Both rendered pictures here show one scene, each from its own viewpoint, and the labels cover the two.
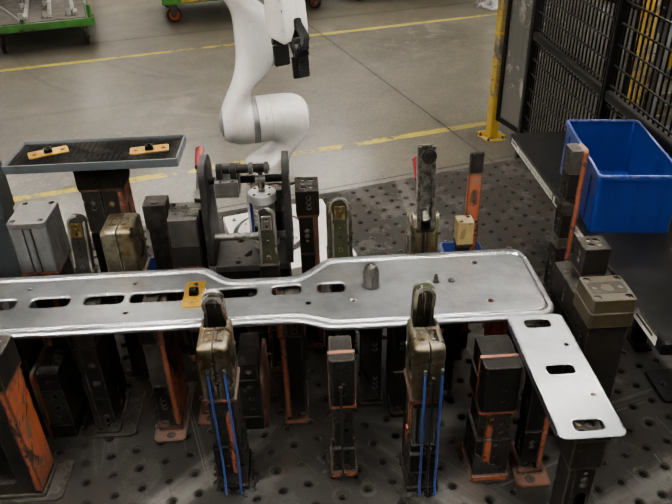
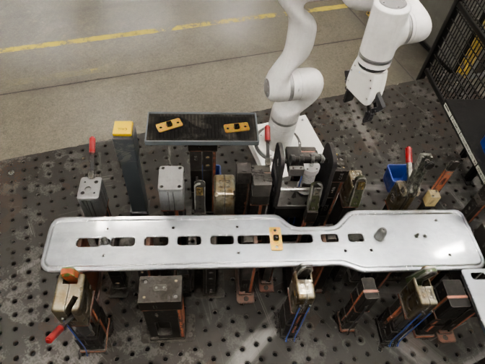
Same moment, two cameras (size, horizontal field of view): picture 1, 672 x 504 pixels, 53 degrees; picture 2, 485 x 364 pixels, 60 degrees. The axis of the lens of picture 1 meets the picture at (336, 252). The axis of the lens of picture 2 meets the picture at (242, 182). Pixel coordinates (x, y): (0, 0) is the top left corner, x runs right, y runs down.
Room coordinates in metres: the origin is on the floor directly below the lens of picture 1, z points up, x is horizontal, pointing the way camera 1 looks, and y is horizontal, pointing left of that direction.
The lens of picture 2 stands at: (0.38, 0.47, 2.15)
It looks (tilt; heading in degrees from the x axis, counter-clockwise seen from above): 52 degrees down; 354
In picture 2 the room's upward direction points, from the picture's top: 6 degrees clockwise
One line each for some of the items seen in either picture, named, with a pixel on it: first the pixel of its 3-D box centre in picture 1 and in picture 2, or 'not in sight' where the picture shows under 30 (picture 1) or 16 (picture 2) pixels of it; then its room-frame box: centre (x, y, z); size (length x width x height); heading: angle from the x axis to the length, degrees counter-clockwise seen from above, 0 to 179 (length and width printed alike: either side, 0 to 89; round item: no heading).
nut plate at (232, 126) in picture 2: (149, 147); (236, 126); (1.38, 0.40, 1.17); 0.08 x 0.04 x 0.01; 102
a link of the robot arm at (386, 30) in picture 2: not in sight; (386, 27); (1.27, 0.08, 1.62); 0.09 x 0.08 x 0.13; 103
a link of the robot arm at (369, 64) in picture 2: not in sight; (374, 56); (1.27, 0.08, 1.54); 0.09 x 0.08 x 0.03; 25
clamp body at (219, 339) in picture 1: (225, 407); (295, 306); (0.88, 0.21, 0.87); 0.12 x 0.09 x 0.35; 2
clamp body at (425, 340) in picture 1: (420, 408); (403, 313); (0.87, -0.14, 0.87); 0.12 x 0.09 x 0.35; 2
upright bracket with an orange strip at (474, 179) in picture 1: (467, 258); (424, 205); (1.23, -0.29, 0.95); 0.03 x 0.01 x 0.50; 92
